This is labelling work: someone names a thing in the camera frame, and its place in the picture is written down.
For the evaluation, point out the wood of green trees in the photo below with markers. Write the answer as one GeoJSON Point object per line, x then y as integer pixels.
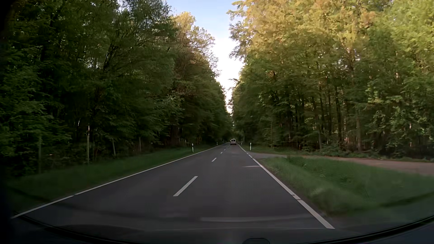
{"type": "Point", "coordinates": [332, 74]}
{"type": "Point", "coordinates": [101, 78]}

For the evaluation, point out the road markings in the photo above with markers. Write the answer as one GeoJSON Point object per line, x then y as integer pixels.
{"type": "Point", "coordinates": [185, 186]}

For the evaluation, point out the vehicle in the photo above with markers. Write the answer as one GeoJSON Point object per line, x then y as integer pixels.
{"type": "Point", "coordinates": [233, 141]}

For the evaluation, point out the car's own bonnet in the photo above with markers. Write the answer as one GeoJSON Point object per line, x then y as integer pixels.
{"type": "Point", "coordinates": [217, 237]}

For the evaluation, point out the gravel forest track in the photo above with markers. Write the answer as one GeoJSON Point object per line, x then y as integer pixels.
{"type": "Point", "coordinates": [379, 164]}

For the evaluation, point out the grey asphalt road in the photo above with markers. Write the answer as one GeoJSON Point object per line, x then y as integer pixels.
{"type": "Point", "coordinates": [234, 189]}

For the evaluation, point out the grass verge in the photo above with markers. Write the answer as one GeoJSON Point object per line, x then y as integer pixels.
{"type": "Point", "coordinates": [352, 189]}
{"type": "Point", "coordinates": [271, 149]}
{"type": "Point", "coordinates": [112, 169]}

